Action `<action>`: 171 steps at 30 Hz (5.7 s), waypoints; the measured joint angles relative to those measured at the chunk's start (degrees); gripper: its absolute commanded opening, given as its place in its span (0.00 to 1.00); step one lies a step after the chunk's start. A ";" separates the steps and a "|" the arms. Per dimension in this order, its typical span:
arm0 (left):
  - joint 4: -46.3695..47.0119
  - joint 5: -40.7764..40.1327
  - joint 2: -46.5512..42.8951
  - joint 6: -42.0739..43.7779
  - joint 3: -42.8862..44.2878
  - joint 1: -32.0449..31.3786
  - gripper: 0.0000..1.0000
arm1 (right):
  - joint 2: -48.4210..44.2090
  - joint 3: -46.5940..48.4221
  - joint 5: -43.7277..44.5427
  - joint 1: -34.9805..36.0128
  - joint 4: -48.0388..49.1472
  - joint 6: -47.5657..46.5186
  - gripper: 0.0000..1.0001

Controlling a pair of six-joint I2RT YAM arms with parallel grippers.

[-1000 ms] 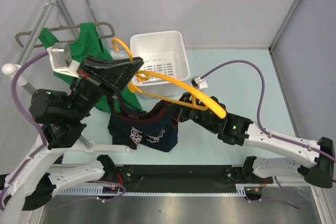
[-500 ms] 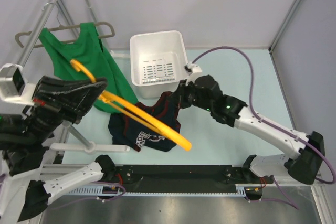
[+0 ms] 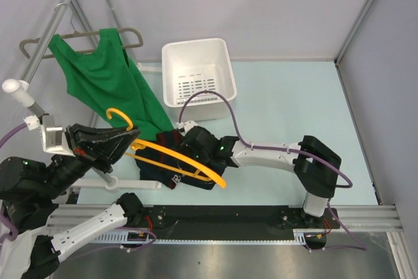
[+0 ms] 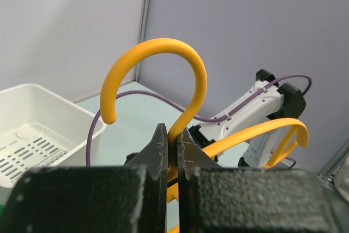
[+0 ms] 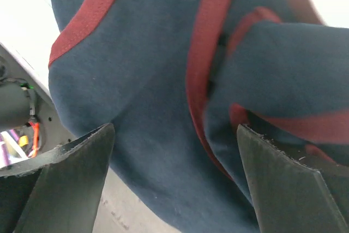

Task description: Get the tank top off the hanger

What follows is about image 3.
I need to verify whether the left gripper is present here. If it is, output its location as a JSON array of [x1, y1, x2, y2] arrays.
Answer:
[[40, 121, 142, 198]]

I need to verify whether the yellow plastic hanger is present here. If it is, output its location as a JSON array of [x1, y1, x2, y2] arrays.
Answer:
[[96, 98, 228, 182]]

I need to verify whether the navy maroon tank top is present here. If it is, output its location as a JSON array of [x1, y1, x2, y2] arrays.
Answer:
[[135, 129, 216, 190]]

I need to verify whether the green tank top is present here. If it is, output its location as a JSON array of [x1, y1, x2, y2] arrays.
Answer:
[[48, 28, 174, 140]]

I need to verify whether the grey velvet hanger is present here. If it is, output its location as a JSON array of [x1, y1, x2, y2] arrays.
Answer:
[[18, 3, 144, 59]]

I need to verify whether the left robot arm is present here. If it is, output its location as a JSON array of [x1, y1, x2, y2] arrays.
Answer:
[[1, 123, 144, 278]]

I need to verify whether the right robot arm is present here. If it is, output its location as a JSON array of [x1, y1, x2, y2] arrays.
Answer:
[[177, 122, 342, 227]]

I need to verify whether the white plastic bin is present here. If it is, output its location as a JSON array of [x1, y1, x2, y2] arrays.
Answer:
[[162, 38, 237, 121]]

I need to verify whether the clothes rack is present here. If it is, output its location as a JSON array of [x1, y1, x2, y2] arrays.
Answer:
[[3, 0, 162, 191]]

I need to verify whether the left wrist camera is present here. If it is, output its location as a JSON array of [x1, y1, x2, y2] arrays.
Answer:
[[24, 114, 74, 157]]

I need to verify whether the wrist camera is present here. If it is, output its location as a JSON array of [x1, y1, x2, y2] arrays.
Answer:
[[176, 120, 198, 135], [24, 114, 74, 157]]

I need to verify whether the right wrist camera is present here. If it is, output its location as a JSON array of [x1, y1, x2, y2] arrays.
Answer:
[[176, 120, 198, 135]]

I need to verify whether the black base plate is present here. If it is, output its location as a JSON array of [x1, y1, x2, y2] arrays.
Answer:
[[144, 205, 340, 244]]

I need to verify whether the white cable duct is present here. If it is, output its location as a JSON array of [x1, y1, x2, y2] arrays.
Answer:
[[78, 229, 310, 246]]

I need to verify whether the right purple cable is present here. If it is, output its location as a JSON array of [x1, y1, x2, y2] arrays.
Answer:
[[178, 90, 368, 253]]

